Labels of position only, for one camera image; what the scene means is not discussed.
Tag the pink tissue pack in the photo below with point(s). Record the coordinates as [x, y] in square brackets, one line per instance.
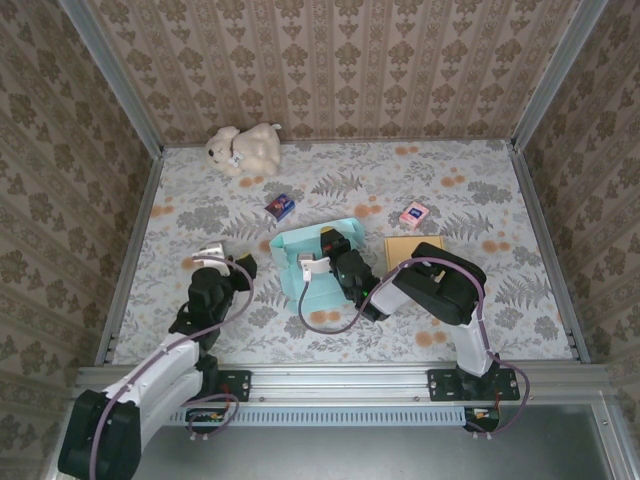
[414, 214]

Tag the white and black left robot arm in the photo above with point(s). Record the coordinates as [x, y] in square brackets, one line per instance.
[150, 380]

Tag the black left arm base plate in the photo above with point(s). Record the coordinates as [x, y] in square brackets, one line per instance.
[235, 385]

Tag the white plush dog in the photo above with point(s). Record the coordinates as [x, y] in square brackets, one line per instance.
[250, 147]

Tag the aluminium corner post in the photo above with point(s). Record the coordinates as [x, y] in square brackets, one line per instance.
[556, 75]
[120, 85]

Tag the light blue paper box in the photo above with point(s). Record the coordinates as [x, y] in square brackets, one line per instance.
[325, 297]

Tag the grey metal sheet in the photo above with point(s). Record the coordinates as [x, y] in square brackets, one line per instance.
[325, 455]

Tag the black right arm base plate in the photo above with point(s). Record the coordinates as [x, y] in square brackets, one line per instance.
[442, 385]

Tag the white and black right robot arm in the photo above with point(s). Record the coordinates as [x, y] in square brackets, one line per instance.
[440, 290]

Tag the orange paper box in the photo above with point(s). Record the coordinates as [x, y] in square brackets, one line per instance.
[410, 247]

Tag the aluminium side rail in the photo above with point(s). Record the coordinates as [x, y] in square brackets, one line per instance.
[128, 270]
[550, 250]

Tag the blue printed tissue pack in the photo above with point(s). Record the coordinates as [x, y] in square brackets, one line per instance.
[280, 206]

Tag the aluminium frame rail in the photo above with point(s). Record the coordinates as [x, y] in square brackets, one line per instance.
[340, 382]

